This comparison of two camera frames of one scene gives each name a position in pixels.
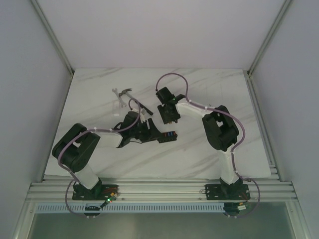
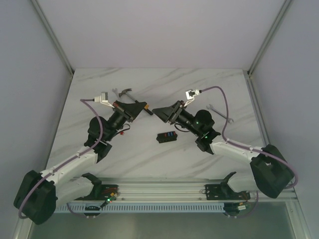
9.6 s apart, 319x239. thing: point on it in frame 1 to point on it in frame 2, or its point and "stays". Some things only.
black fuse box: [168, 136] stays
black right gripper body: [166, 117] to [182, 117]
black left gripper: [151, 130] to [125, 112]
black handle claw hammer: [124, 91] stays
